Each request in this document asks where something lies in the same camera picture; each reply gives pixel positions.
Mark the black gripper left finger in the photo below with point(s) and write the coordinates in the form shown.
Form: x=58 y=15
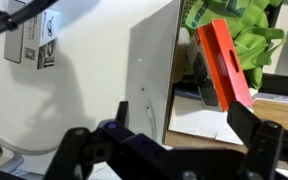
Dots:
x=131 y=156

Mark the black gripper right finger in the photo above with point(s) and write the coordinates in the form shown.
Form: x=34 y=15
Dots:
x=266 y=142

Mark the red-blue box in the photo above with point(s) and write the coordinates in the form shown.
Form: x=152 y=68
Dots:
x=216 y=67

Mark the big white cardboard box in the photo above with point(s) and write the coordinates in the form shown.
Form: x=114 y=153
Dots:
x=154 y=109

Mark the white small box near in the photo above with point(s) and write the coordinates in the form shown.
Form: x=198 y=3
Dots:
x=33 y=43

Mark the green bag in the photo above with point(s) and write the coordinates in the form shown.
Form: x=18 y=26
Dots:
x=254 y=39

